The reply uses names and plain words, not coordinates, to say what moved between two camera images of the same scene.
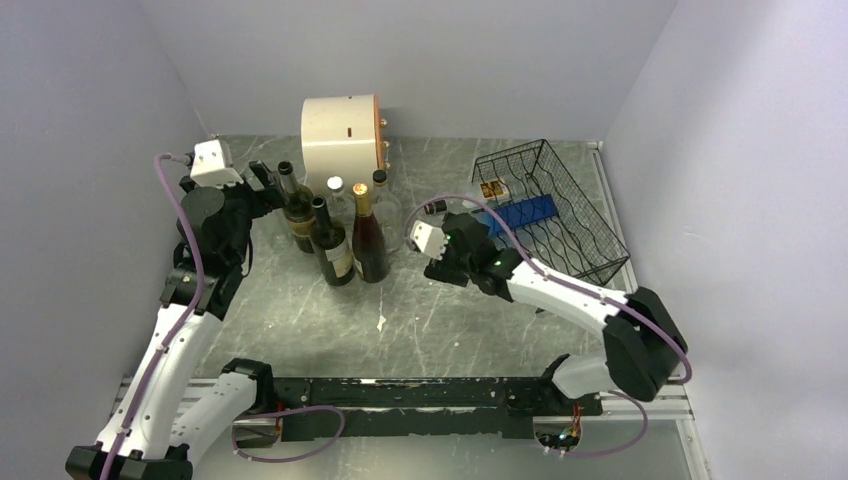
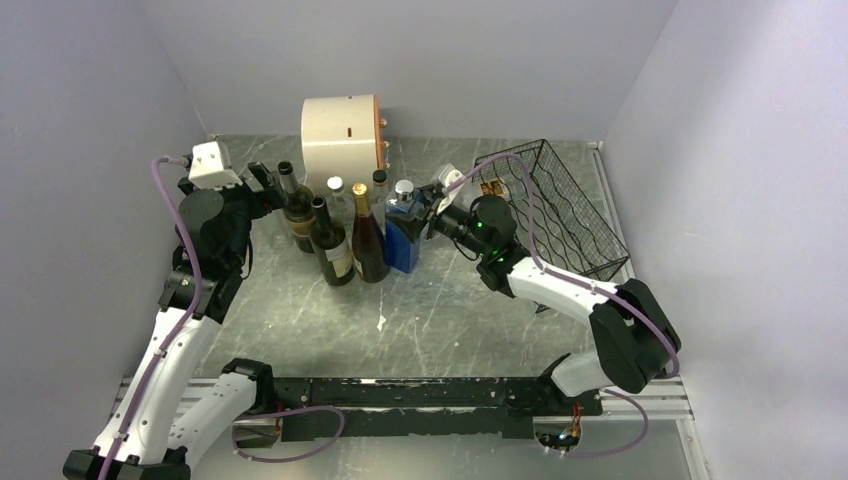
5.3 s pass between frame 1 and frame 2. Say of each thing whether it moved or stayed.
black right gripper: moved
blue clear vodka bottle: moved
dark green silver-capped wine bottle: stayed
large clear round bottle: stayed
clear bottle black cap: stayed
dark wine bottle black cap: stayed
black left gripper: stayed
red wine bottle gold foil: stayed
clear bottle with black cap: moved
